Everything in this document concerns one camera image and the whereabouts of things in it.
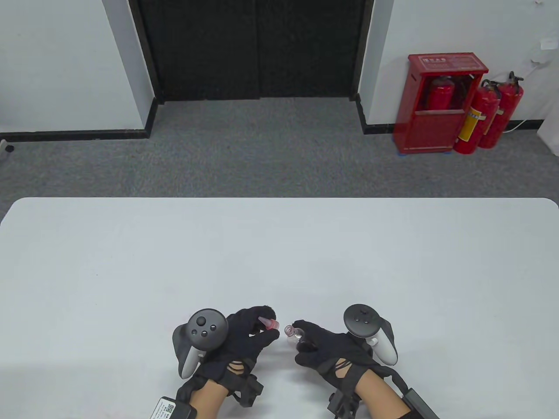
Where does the black left wrist camera module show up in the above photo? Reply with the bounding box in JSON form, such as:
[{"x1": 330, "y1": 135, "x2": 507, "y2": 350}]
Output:
[{"x1": 149, "y1": 396, "x2": 198, "y2": 419}]

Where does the person's left forearm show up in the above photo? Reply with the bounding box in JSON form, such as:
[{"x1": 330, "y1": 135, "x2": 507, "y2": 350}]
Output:
[{"x1": 190, "y1": 379, "x2": 228, "y2": 413}]

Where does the clear soy sauce bottle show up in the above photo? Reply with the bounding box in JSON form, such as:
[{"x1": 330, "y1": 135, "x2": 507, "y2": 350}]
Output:
[{"x1": 284, "y1": 325, "x2": 316, "y2": 350}]

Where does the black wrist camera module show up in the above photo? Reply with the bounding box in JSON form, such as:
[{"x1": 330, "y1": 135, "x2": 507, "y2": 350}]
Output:
[
  {"x1": 400, "y1": 388, "x2": 439, "y2": 419},
  {"x1": 149, "y1": 396, "x2": 198, "y2": 419}
]

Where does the plain red fire extinguisher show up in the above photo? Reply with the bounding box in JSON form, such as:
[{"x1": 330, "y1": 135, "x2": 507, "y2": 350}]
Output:
[{"x1": 478, "y1": 71, "x2": 524, "y2": 149}]

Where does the red fire extinguisher cabinet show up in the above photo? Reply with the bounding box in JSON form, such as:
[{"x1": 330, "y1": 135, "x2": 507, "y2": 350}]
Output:
[{"x1": 393, "y1": 52, "x2": 490, "y2": 154}]

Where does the white slanted board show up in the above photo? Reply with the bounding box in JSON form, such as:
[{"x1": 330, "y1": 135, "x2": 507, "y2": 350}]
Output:
[{"x1": 536, "y1": 118, "x2": 559, "y2": 156}]

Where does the person's right forearm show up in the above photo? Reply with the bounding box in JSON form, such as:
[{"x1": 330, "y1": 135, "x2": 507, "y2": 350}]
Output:
[{"x1": 356, "y1": 373, "x2": 411, "y2": 419}]

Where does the black right wrist camera module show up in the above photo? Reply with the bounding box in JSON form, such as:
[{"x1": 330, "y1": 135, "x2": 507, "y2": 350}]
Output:
[{"x1": 400, "y1": 388, "x2": 439, "y2": 419}]

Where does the person's left hand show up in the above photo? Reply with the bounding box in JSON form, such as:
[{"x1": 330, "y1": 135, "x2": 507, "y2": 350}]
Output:
[{"x1": 197, "y1": 306, "x2": 280, "y2": 389}]

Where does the grey right hand controller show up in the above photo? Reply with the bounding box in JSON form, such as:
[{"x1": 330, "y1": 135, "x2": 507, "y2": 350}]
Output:
[{"x1": 343, "y1": 304, "x2": 399, "y2": 365}]

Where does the person's right hand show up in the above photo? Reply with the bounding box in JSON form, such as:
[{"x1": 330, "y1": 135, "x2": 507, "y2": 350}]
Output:
[{"x1": 291, "y1": 320, "x2": 398, "y2": 391}]

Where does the red extinguisher inside cabinet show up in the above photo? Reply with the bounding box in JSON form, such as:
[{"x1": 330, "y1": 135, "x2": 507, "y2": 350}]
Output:
[{"x1": 426, "y1": 75, "x2": 455, "y2": 112}]

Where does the white wall cable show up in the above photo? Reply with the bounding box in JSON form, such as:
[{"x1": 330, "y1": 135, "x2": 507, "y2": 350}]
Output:
[{"x1": 504, "y1": 48, "x2": 551, "y2": 133}]

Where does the black double door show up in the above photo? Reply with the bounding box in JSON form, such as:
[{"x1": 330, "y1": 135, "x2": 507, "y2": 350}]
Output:
[{"x1": 129, "y1": 0, "x2": 376, "y2": 104}]

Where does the red extinguisher with yellow label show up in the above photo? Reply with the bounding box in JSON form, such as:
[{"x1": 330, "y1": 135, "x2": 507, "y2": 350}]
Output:
[{"x1": 453, "y1": 79, "x2": 502, "y2": 155}]

